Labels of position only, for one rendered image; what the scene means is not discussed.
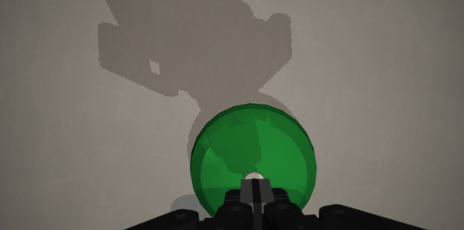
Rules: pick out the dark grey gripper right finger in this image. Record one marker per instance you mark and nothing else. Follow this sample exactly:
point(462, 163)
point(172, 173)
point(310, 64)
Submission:
point(278, 214)

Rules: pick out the green dome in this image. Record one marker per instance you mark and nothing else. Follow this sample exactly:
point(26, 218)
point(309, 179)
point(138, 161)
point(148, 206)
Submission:
point(250, 141)

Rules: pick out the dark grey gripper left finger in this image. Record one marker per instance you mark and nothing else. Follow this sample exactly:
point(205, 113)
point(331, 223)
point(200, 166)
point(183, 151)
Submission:
point(240, 213)

